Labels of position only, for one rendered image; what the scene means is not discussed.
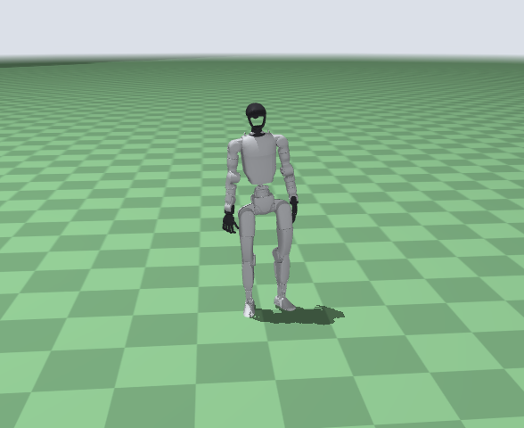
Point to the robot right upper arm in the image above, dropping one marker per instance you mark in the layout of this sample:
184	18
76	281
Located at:
233	148

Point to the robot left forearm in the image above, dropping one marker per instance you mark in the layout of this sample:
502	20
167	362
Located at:
291	186

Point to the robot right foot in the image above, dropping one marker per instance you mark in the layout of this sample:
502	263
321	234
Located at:
249	310

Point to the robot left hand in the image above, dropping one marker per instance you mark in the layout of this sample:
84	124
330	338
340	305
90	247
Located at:
294	203

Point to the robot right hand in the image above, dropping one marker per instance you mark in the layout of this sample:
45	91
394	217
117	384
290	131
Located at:
228	221

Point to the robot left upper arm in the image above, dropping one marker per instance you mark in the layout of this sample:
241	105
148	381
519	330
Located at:
284	155

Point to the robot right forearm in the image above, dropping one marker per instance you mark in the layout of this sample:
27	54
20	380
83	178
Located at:
230	193

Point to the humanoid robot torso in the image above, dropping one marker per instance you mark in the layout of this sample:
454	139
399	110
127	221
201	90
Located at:
259	165

